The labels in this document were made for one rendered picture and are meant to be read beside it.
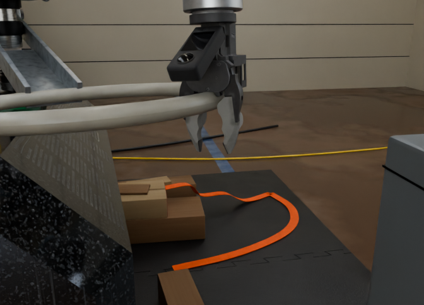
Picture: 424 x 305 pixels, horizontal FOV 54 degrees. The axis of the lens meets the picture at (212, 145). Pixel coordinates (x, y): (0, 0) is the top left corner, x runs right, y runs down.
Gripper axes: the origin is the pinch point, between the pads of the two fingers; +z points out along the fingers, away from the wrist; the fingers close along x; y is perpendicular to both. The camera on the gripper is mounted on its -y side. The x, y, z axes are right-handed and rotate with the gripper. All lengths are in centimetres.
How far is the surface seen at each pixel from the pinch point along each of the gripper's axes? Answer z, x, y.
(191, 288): 68, 36, 58
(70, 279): 26.3, 27.7, -5.4
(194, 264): 78, 50, 89
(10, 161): 4.6, 40.3, -4.0
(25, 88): -8.1, 44.2, 5.6
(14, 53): -15, 69, 27
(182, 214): 64, 64, 108
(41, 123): -7.2, 12.2, -22.1
